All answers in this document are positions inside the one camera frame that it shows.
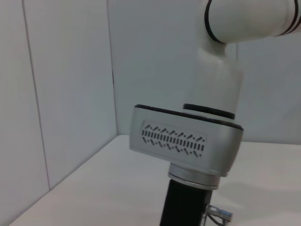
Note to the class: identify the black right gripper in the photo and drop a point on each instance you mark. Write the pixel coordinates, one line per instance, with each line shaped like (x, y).
(183, 207)

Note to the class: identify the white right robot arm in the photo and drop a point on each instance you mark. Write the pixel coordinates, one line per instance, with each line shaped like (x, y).
(218, 70)

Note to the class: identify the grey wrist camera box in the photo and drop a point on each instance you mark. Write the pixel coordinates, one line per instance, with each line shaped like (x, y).
(178, 141)

